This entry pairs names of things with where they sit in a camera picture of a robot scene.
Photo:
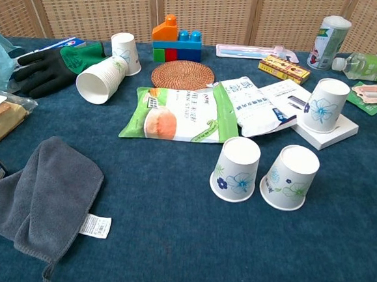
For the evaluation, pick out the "white floral paper cup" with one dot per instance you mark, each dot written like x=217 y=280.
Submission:
x=235 y=171
x=125 y=48
x=290 y=178
x=323 y=106

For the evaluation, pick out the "clear bottle green label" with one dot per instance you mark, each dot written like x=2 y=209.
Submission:
x=370 y=67

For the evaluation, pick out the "white bag blue print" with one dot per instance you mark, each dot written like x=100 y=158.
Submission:
x=253 y=107

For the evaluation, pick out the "woven folding screen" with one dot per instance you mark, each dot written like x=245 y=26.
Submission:
x=88 y=5

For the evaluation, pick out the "green white cylindrical can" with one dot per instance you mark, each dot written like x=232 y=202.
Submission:
x=326 y=44

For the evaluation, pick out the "green white starch bag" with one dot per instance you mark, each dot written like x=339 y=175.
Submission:
x=177 y=117

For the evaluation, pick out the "colourful toy building blocks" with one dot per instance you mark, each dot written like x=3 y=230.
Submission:
x=176 y=48

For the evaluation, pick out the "blue white toothpaste box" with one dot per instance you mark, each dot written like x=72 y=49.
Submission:
x=70 y=43

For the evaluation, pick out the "red yellow small box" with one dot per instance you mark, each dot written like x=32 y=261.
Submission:
x=284 y=69

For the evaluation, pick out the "blue felt table cover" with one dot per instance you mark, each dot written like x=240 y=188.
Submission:
x=200 y=240

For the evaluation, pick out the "flat white product box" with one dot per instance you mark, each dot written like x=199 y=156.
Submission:
x=336 y=136

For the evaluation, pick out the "pink blue toothbrush pack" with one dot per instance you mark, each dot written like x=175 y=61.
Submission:
x=248 y=51

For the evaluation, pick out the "stack of white paper cups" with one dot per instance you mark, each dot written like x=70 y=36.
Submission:
x=98 y=81

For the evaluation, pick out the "black green work glove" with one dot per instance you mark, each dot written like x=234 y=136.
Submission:
x=47 y=71

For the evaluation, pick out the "clear pack of biscuits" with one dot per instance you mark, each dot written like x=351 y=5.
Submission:
x=0 y=119

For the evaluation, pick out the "grey microfibre towel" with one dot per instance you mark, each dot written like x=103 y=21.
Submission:
x=48 y=185

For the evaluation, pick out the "round woven rattan coaster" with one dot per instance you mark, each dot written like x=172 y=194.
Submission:
x=182 y=75

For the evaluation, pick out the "green square sachet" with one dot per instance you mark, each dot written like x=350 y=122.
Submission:
x=366 y=106

